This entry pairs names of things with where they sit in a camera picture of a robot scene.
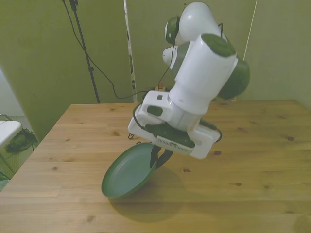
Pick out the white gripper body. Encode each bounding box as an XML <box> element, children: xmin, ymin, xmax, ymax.
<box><xmin>127</xmin><ymin>106</ymin><xmax>217</xmax><ymax>160</ymax></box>

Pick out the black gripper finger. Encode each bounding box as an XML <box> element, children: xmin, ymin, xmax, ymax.
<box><xmin>155</xmin><ymin>150</ymin><xmax>174</xmax><ymax>170</ymax></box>
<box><xmin>151</xmin><ymin>145</ymin><xmax>160</xmax><ymax>170</ymax></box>

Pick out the teal green round plate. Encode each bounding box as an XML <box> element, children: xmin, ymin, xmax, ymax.
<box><xmin>101</xmin><ymin>142</ymin><xmax>159</xmax><ymax>200</ymax></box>

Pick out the white vertical panel strip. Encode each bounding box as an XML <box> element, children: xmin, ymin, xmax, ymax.
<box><xmin>123</xmin><ymin>0</ymin><xmax>138</xmax><ymax>103</ymax></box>

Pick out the black tripod stand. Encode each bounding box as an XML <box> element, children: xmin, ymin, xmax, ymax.
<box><xmin>69</xmin><ymin>0</ymin><xmax>101</xmax><ymax>104</ymax></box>

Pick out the dark green bag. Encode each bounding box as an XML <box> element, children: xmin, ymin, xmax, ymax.
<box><xmin>5</xmin><ymin>128</ymin><xmax>39</xmax><ymax>154</ymax></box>

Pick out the white folding table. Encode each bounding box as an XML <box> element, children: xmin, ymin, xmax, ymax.
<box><xmin>0</xmin><ymin>113</ymin><xmax>22</xmax><ymax>149</ymax></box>

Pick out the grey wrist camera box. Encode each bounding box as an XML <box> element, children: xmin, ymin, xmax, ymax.
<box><xmin>145</xmin><ymin>124</ymin><xmax>196</xmax><ymax>155</ymax></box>

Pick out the black wire plate stand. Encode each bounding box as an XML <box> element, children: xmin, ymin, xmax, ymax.
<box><xmin>127</xmin><ymin>132</ymin><xmax>142</xmax><ymax>144</ymax></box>

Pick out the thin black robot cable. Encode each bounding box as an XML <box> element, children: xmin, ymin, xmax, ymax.
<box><xmin>158</xmin><ymin>45</ymin><xmax>174</xmax><ymax>86</ymax></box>

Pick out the long black hanging cable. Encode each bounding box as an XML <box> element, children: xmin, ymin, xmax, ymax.
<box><xmin>62</xmin><ymin>0</ymin><xmax>149</xmax><ymax>100</ymax></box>

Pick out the white hanging cord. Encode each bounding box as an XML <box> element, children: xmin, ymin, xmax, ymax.
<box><xmin>233</xmin><ymin>0</ymin><xmax>258</xmax><ymax>101</ymax></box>

